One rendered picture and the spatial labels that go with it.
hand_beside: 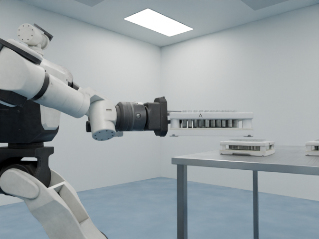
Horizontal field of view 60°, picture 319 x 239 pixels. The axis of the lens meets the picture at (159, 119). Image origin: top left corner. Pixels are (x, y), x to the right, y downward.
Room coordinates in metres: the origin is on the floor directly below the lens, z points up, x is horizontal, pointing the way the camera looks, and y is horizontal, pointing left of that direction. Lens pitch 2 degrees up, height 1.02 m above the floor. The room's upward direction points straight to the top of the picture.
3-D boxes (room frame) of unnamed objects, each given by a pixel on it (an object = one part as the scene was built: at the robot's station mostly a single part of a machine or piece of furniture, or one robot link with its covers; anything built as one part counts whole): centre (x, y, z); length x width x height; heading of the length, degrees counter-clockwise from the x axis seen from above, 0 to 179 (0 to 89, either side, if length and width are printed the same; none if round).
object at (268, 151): (1.58, -0.50, 0.90); 0.24 x 0.24 x 0.02; 57
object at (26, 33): (1.00, 0.46, 1.35); 0.10 x 0.07 x 0.09; 174
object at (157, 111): (0.84, 0.04, 1.06); 0.12 x 0.10 x 0.13; 116
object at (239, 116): (0.94, -0.16, 1.06); 0.25 x 0.24 x 0.02; 174
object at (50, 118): (1.01, 0.52, 1.15); 0.34 x 0.30 x 0.36; 174
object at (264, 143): (1.58, -0.50, 0.95); 0.25 x 0.24 x 0.02; 57
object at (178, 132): (0.94, -0.16, 1.02); 0.24 x 0.24 x 0.02; 84
